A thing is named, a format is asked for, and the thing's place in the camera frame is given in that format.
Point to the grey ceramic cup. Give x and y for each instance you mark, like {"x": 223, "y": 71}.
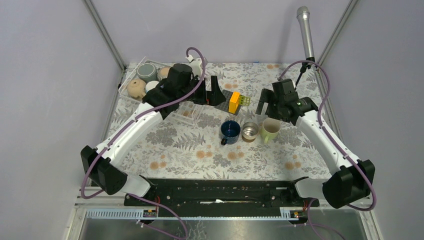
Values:
{"x": 147, "y": 72}

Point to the green lattice lego piece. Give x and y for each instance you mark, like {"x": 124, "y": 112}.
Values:
{"x": 244, "y": 100}

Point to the grey lego baseplate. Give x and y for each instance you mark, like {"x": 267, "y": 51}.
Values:
{"x": 224, "y": 106}

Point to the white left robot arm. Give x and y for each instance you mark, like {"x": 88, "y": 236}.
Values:
{"x": 101, "y": 163}

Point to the dark blue mug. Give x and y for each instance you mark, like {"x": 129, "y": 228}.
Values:
{"x": 229, "y": 132}

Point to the yellow lego block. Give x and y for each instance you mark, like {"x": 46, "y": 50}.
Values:
{"x": 234, "y": 103}

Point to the beige ceramic teapot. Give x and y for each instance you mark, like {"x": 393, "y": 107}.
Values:
{"x": 136, "y": 88}

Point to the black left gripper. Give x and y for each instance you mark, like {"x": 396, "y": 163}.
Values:
{"x": 213, "y": 97}

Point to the floral table mat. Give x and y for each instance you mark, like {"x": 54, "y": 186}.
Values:
{"x": 174, "y": 149}

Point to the beige ribbed cup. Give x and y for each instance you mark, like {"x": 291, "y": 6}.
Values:
{"x": 162, "y": 73}

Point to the cream brown steel tumbler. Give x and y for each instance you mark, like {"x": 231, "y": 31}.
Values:
{"x": 249, "y": 131}

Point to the white wire dish rack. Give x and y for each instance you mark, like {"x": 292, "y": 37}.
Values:
{"x": 188, "y": 112}

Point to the silver microphone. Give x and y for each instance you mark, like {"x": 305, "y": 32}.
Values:
{"x": 303, "y": 18}

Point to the light green mug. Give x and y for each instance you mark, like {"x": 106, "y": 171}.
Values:
{"x": 270, "y": 129}

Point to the small white cup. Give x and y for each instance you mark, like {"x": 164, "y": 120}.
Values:
{"x": 151, "y": 85}

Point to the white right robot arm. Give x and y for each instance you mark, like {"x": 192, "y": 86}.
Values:
{"x": 351, "y": 178}

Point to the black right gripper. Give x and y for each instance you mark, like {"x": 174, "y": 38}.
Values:
{"x": 268, "y": 96}

